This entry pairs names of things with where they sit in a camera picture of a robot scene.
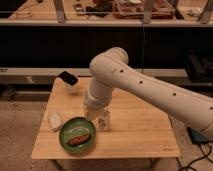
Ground black object on shelf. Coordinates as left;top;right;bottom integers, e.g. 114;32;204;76
86;4;112;17

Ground wooden table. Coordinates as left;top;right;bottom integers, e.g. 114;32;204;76
31;76;181;171

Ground black foot pedal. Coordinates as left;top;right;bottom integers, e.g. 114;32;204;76
187;127;212;144

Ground brown sausage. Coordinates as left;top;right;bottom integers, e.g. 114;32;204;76
68;134;91;146

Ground black floor cable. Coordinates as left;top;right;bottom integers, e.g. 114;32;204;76
176;143;213;171

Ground white ceramic bottle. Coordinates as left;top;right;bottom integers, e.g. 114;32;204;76
98;110;110;131

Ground white cup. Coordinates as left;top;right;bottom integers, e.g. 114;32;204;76
66;82;78;94

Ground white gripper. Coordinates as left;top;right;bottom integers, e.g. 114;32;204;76
83;89;110;121

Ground tray of items on shelf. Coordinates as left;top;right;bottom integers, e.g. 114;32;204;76
114;0;174;19

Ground black rectangular object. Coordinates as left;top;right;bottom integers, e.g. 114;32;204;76
58;71;78;85

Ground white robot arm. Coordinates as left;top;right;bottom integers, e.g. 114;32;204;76
84;47;213;140

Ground green plate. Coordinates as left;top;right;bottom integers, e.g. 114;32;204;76
59;117;96;155

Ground eyeglasses on shelf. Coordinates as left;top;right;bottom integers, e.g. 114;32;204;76
15;7;33;19

